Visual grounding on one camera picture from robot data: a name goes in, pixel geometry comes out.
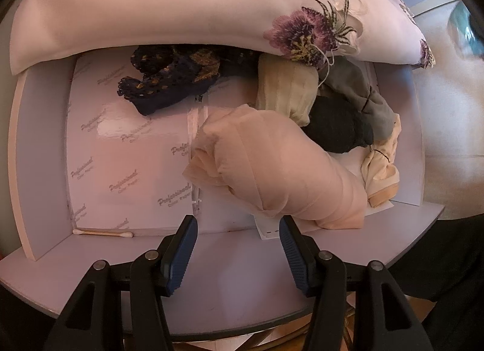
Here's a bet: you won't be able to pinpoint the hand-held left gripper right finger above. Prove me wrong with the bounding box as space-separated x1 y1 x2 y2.
279 216 433 351

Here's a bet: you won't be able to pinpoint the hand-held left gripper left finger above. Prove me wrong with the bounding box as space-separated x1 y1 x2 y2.
44 215 198 351

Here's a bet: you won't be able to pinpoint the grey-fronted drawer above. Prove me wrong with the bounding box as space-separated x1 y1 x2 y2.
0 45 447 336

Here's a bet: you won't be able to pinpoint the peach tights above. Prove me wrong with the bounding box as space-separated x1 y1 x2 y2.
182 105 368 231

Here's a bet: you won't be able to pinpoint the charcoal sock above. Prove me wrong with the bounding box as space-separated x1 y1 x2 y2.
300 96 375 155

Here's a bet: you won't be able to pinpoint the navy gold knit sock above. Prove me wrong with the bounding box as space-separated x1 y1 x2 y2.
116 44 227 116

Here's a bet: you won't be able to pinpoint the cotton swab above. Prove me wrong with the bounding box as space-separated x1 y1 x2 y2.
73 229 134 239

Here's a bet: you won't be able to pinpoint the printed white drawer liner paper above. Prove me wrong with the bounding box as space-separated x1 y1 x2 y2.
66 52 396 234

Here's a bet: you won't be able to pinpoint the pale yellow cloth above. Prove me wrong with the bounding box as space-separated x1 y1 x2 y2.
359 113 402 209

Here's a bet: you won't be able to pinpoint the cream rolled cloth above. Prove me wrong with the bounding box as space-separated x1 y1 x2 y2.
255 54 320 128

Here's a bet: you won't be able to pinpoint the grey cloth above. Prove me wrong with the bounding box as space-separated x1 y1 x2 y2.
318 57 396 144

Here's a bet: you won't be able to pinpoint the floral embroidered pillow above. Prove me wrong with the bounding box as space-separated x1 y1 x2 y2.
9 0 437 76

